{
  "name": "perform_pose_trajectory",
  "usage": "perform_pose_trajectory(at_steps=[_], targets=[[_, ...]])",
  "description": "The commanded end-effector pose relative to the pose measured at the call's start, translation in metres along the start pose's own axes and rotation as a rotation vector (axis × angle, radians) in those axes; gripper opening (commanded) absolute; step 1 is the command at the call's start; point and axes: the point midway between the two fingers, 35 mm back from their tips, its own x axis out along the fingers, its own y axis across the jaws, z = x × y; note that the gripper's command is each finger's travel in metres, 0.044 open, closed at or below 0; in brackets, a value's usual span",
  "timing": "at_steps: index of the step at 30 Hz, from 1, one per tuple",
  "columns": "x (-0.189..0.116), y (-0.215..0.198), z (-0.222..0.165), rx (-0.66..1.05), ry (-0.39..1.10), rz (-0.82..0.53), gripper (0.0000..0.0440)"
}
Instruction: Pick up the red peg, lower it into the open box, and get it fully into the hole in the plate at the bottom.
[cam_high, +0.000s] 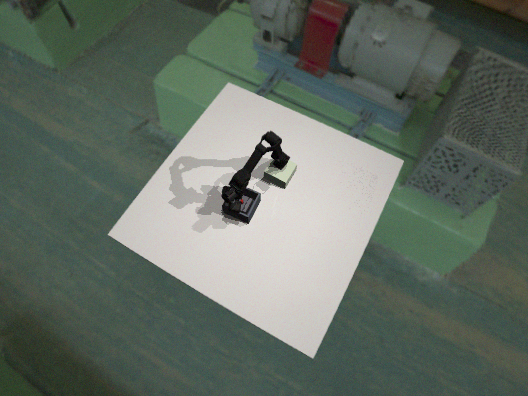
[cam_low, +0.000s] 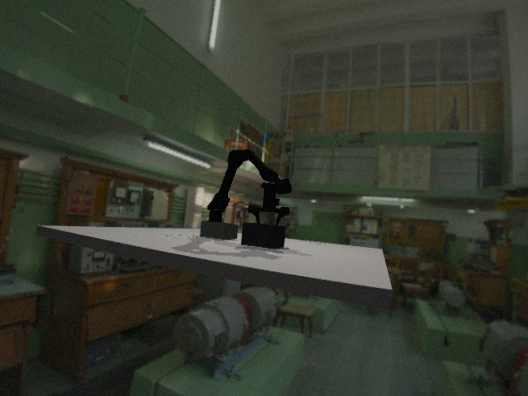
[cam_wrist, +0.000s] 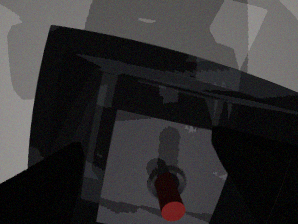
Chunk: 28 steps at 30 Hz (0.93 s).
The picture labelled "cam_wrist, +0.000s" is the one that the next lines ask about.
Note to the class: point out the black open box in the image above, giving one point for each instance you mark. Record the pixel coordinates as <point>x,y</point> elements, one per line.
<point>85,77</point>

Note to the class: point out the grey plate with hole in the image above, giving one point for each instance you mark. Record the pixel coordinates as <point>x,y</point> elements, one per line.
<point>146,144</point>

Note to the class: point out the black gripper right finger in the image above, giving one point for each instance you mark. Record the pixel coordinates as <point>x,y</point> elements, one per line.
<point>264,171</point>

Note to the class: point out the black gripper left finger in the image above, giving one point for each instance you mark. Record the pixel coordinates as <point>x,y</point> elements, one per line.
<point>45,193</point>

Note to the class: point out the dark red cylinder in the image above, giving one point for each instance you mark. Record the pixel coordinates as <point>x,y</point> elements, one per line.
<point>171,206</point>

